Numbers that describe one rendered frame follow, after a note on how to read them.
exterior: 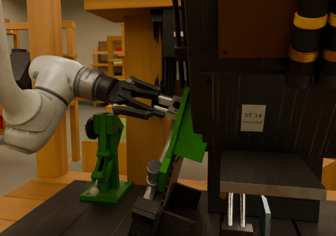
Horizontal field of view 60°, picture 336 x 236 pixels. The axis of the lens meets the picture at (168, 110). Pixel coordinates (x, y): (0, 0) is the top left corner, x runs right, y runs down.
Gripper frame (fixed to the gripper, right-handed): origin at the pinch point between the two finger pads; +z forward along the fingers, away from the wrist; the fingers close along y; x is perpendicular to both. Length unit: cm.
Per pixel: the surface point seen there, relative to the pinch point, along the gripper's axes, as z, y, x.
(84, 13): -572, 746, 626
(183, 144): 7.6, -11.9, -4.6
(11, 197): -46, -29, 36
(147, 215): 4.1, -26.5, 7.8
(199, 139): 10.7, -10.3, -6.2
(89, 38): -531, 686, 688
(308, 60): 23.9, -6.4, -32.2
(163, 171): 5.2, -19.2, -3.1
